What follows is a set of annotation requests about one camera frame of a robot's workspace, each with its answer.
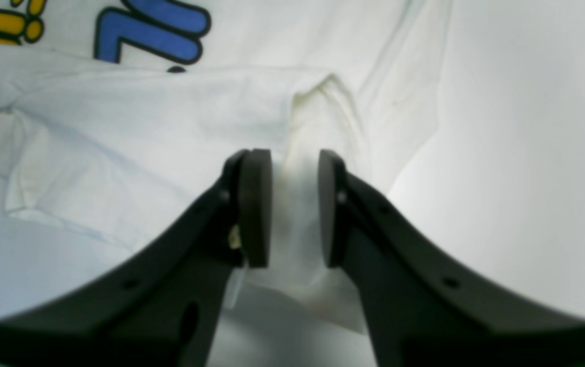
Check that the white printed T-shirt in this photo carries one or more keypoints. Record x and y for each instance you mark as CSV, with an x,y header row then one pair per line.
x,y
115,115

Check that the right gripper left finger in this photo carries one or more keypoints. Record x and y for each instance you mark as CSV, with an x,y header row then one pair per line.
x,y
161,307

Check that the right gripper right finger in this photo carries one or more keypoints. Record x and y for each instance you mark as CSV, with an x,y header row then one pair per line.
x,y
421,306

